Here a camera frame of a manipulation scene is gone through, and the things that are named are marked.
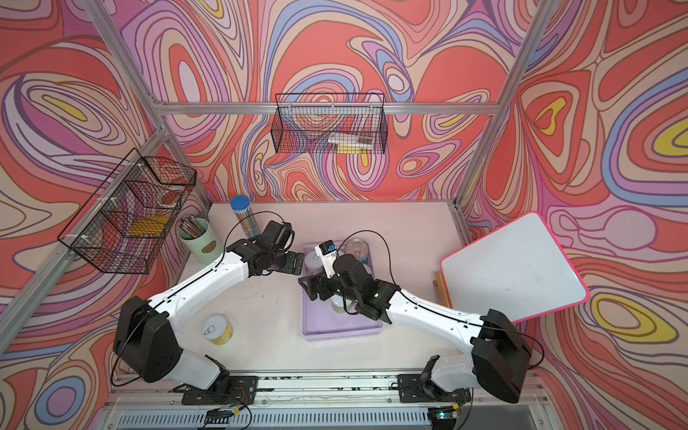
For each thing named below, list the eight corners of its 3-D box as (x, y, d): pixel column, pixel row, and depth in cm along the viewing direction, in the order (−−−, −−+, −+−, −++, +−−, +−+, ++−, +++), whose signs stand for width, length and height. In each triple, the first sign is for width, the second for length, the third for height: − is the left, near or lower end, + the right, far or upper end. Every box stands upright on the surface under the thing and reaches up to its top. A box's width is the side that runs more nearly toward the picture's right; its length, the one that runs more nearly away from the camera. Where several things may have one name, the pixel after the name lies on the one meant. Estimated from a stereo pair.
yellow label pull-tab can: (205, 345, 83) (197, 339, 78) (213, 321, 88) (206, 314, 83) (230, 345, 83) (223, 339, 78) (236, 321, 88) (231, 314, 83)
